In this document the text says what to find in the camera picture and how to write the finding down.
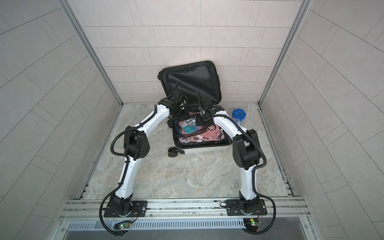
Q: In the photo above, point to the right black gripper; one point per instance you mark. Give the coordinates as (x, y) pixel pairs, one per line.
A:
(199, 120)

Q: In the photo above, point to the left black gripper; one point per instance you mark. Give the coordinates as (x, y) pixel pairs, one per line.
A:
(185, 115)

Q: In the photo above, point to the red white striped garment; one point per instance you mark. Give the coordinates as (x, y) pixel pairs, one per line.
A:
(204, 131)

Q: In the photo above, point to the clear toiletry pouch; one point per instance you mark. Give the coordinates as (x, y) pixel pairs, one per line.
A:
(188, 128)

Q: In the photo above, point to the pink navy shark garment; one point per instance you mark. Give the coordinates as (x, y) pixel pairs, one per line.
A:
(213, 134)

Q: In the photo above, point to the clear bottle blue lid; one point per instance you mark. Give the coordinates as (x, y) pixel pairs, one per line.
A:
(239, 116)

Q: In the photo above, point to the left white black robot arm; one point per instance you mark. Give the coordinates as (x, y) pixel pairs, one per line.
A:
(132, 144)

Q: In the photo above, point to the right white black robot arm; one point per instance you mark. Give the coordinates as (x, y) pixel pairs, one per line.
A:
(249, 157)

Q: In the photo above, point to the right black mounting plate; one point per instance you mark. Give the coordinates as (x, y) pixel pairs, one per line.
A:
(241, 207)

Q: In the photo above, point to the black mounting plate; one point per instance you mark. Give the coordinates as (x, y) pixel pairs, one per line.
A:
(131, 210)
(241, 207)

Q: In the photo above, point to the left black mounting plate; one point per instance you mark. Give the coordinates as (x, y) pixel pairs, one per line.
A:
(131, 210)

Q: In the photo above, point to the right green circuit board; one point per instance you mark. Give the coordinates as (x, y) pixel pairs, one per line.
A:
(252, 224)

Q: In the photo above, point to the green circuit board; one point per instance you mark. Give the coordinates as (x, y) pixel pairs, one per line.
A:
(252, 224)
(123, 225)

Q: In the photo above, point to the left green circuit board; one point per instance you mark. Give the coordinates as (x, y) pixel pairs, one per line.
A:
(123, 225)

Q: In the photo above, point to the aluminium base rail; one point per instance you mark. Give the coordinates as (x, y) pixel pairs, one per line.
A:
(177, 214)

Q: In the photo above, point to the left aluminium corner post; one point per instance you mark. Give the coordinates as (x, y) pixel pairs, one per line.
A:
(70, 15)

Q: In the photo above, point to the aluminium corner post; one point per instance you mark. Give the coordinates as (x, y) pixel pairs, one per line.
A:
(70, 15)
(290, 38)

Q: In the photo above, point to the right aluminium corner post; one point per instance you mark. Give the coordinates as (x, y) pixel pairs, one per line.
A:
(290, 38)

